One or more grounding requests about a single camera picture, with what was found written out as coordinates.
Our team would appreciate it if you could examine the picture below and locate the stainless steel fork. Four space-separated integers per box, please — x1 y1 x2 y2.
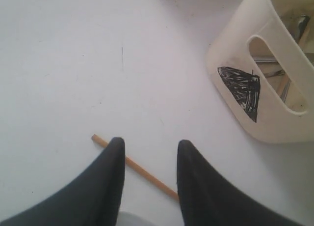
295 15 310 40

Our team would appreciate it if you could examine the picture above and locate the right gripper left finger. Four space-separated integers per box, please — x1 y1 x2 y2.
0 138 126 226

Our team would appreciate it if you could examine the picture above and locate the stainless steel table knife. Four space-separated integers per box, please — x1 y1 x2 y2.
252 56 278 63

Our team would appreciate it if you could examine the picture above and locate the cream bin with triangle mark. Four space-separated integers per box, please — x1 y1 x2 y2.
207 0 314 143

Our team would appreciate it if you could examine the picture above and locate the white rectangular plate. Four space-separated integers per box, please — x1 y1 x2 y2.
116 211 155 226

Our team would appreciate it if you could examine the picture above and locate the wooden chopstick slanted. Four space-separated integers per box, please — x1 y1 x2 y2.
277 22 311 95

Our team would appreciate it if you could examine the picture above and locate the stainless steel spoon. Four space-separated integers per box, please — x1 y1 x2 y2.
265 69 291 103

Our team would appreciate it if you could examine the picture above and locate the wooden chopstick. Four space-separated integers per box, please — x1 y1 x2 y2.
91 134 179 202

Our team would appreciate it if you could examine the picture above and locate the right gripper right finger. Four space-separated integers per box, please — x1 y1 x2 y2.
177 140 298 226

